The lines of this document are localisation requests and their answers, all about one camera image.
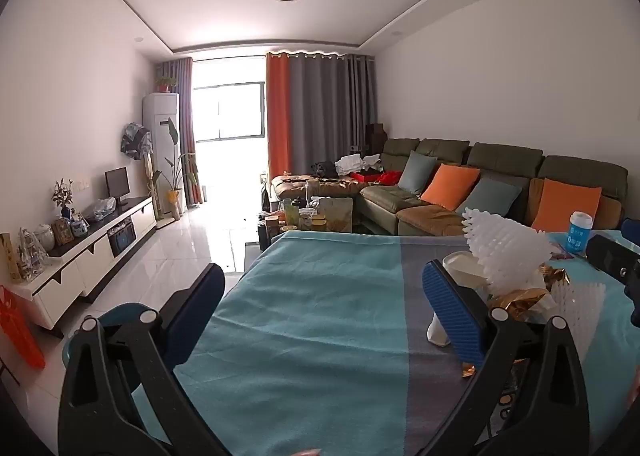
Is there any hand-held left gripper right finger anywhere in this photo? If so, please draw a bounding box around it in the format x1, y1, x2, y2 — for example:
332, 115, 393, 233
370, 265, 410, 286
410, 260, 592, 456

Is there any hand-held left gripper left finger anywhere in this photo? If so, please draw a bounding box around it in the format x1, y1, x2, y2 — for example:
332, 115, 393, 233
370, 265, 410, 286
57, 262, 232, 456

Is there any white paper cup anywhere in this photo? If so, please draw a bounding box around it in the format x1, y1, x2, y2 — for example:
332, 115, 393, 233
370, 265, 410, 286
426, 251, 494, 348

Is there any blue wet wipes canister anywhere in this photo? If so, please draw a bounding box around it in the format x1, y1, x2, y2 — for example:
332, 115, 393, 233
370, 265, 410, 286
566, 211, 595, 256

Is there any gold foil wrapper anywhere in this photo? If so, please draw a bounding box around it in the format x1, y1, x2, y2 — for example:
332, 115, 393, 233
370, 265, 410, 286
460, 268, 574, 379

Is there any orange cushion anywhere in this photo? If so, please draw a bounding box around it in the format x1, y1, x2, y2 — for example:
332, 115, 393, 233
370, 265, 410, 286
531, 178, 603, 233
420, 163, 481, 212

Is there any white foam fruit net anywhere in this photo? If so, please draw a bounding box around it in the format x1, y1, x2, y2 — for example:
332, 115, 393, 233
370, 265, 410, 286
461, 208, 554, 298

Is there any green sofa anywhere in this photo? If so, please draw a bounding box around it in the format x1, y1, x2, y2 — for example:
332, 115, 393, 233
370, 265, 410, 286
270, 137, 629, 238

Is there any tall plant in yellow pot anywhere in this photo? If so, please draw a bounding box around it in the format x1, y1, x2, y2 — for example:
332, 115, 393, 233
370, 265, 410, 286
152, 117, 199, 218

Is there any white TV cabinet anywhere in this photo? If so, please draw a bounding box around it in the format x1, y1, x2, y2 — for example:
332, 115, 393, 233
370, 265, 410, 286
10, 196, 159, 333

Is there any teal and grey blanket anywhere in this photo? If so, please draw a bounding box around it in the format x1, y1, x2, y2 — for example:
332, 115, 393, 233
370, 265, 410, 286
131, 229, 640, 456

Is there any group of food jars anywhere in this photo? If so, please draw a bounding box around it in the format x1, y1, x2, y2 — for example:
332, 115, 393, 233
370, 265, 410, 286
257, 196, 331, 237

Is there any grey-blue cushion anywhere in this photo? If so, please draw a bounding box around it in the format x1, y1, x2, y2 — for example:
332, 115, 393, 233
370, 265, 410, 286
467, 177, 524, 223
397, 150, 439, 195

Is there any coffee table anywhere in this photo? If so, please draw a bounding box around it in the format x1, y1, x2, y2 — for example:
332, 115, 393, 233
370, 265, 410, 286
256, 196, 372, 249

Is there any clear plastic bag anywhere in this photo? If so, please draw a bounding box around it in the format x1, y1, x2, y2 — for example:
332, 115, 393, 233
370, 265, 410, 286
92, 198, 119, 220

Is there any black monitor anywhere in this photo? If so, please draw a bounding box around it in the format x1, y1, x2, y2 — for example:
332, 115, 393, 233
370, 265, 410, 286
104, 167, 131, 200

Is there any framed picture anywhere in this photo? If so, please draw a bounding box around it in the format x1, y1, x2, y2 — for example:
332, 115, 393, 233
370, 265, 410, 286
52, 218, 74, 245

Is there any gold paper bag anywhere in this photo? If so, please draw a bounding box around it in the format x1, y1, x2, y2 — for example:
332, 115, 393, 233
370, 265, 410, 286
319, 198, 354, 233

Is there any red cloth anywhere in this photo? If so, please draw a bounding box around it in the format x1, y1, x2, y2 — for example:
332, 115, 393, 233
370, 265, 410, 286
349, 169, 402, 186

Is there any striped curtain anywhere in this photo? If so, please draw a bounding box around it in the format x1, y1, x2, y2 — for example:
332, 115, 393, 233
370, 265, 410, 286
157, 57, 204, 208

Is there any white standing air conditioner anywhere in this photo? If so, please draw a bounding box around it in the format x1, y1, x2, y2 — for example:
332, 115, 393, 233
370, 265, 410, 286
143, 92, 180, 228

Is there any white ceramic jar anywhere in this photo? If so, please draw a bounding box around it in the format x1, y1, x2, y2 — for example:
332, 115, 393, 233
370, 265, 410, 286
32, 223, 56, 253

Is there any blue vase with branches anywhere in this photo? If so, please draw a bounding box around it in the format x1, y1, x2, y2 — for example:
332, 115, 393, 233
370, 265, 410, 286
51, 179, 76, 223

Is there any covered standing fan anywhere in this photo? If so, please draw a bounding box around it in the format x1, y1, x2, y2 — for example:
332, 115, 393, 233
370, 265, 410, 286
120, 121, 154, 158

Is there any ship model in clear case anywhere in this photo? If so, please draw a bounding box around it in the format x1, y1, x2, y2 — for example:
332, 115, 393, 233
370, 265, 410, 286
17, 228, 49, 283

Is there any orange plastic bag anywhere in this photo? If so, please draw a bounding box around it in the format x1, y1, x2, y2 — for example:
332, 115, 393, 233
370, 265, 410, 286
0, 285, 46, 370

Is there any white clothes pile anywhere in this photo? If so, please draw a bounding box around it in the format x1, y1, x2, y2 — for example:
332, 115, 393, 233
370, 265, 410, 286
334, 154, 364, 177

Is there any window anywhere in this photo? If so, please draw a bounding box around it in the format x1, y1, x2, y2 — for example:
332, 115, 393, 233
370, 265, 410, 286
192, 81, 266, 143

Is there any yellow box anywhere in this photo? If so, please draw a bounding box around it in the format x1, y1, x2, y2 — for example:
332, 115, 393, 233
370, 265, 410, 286
0, 233, 24, 283

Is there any orange curtain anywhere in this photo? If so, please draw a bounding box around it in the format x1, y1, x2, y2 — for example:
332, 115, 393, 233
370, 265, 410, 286
265, 52, 297, 182

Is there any grey curtain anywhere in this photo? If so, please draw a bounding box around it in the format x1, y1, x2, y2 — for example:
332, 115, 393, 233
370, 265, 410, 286
290, 53, 379, 178

